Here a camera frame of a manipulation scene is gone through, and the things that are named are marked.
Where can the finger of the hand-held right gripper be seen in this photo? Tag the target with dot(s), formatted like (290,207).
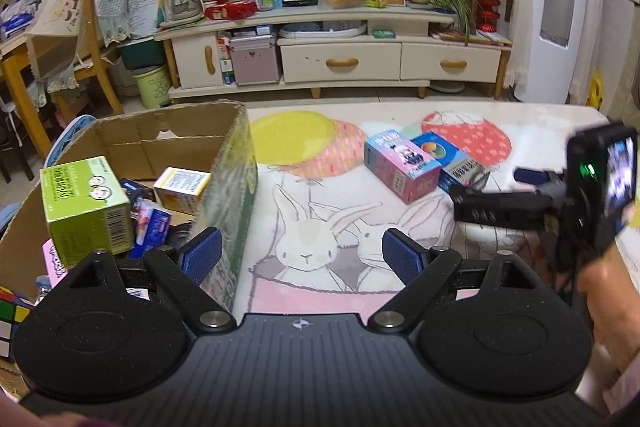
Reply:
(500,207)
(532,176)

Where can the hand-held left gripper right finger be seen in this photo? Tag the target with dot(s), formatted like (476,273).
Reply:
(404,253)

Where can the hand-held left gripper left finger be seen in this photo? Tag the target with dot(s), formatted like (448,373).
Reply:
(202,253)

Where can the white blue tissue pack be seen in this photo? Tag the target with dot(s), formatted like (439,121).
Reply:
(157,224)

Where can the dark blue box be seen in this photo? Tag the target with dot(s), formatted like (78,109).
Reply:
(455,167)

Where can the yellow white medicine box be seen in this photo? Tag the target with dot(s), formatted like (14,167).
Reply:
(182,187)

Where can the green printed cardboard box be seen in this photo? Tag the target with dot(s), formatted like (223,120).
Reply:
(230,187)

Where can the pink toy box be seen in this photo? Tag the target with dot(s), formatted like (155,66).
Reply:
(52,259)

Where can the colourful puzzle cube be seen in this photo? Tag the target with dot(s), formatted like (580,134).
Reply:
(12,312)

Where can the person's left forearm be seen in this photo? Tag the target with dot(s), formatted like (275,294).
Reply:
(45,414)

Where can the person's right forearm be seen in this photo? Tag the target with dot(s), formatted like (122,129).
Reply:
(610,307)

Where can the pink cartoon box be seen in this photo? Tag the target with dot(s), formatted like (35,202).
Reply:
(400,172)

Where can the yellow plastic toy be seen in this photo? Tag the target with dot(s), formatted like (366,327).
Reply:
(594,91)

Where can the rabbit print tablecloth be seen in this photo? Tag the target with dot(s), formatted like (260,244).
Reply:
(325,187)

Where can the washing machine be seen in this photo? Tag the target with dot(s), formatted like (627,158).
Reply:
(622,32)

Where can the cream trash bin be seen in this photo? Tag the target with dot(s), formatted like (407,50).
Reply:
(152,87)

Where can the pink storage case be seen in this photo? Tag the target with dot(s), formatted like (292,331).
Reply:
(255,62)

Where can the cream television cabinet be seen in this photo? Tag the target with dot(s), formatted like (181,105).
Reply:
(340,62)

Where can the green plastic tub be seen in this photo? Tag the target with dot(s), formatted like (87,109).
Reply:
(142,53)

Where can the white round plastic lid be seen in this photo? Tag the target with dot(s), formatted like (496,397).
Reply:
(320,30)

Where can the red packet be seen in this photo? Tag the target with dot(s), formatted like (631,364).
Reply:
(230,10)

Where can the paper documents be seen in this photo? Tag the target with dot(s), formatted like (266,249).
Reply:
(145,9)

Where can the glass kettle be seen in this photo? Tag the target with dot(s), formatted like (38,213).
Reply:
(182,2)

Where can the grey lace cloth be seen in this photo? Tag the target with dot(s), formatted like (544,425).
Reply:
(105,2)

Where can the wooden chair with cloth cover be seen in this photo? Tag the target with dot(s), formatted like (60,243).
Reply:
(60,17)

